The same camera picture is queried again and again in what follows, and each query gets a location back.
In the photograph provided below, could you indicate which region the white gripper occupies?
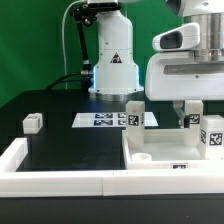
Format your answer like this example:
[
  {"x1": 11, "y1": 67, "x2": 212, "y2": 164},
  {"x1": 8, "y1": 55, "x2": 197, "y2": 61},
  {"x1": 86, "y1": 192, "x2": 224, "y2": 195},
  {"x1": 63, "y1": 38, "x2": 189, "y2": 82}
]
[{"x1": 145, "y1": 23, "x2": 224, "y2": 128}]

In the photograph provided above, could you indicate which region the white square table top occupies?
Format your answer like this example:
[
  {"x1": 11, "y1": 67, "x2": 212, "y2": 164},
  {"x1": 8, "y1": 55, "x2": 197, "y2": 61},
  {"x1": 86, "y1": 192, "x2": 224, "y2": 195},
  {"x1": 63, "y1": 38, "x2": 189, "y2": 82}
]
[{"x1": 122, "y1": 129, "x2": 224, "y2": 170}]

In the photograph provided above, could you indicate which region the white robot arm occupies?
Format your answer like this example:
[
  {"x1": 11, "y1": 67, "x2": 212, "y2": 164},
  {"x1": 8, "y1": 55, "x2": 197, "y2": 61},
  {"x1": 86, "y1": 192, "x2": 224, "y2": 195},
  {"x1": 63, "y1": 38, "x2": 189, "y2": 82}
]
[{"x1": 87, "y1": 0, "x2": 224, "y2": 126}]

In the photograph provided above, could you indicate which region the white sheet with tags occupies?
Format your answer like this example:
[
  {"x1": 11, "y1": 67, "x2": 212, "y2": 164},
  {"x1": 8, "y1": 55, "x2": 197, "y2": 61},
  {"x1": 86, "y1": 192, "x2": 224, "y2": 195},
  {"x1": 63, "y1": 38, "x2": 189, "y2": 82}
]
[{"x1": 72, "y1": 112, "x2": 158, "y2": 128}]

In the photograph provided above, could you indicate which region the white U-shaped obstacle fence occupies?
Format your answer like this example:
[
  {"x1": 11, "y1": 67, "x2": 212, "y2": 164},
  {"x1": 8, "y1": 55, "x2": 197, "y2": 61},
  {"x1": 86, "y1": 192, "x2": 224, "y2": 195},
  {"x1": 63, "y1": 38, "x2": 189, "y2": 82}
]
[{"x1": 0, "y1": 138, "x2": 224, "y2": 197}]

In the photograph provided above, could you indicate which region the black cable bundle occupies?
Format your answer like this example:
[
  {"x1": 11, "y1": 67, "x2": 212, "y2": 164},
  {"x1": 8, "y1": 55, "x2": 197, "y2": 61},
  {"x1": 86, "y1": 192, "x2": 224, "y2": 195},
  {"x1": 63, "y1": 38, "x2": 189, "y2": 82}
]
[{"x1": 45, "y1": 71, "x2": 92, "y2": 92}]

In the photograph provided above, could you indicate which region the white cable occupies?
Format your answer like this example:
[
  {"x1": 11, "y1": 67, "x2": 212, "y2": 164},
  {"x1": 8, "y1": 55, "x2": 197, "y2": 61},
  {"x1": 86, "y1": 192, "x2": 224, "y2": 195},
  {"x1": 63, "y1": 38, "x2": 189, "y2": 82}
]
[{"x1": 61, "y1": 0, "x2": 88, "y2": 90}]

